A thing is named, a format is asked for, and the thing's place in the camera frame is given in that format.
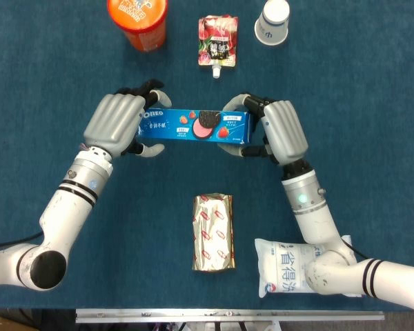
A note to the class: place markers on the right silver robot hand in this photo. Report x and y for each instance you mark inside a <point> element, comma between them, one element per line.
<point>283,129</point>

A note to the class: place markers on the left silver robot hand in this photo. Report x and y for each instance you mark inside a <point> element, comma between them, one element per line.
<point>115,122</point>

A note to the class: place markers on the blue Oreo cookie box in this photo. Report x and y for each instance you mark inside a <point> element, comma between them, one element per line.
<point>196,125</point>

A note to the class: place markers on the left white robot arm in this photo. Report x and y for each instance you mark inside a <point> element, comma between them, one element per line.
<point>55,220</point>

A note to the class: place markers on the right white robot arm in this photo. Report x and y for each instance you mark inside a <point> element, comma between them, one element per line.
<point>331,234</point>

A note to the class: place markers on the blue-green table cloth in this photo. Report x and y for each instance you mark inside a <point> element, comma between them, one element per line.
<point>207,165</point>

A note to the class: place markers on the orange cylindrical snack canister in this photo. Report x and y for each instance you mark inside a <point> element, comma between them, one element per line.
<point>139,22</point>

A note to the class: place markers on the white paper cup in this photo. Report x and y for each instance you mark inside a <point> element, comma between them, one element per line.
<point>272,24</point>

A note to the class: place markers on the red spouted drink pouch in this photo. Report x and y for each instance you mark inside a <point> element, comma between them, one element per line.
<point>218,43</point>

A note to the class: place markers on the gold foil snack package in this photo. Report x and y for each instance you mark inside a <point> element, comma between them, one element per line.
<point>214,232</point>

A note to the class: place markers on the white sugar bag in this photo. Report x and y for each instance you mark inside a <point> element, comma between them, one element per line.
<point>283,265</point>

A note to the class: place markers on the aluminium table edge rail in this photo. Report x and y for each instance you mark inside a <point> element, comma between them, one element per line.
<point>227,315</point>

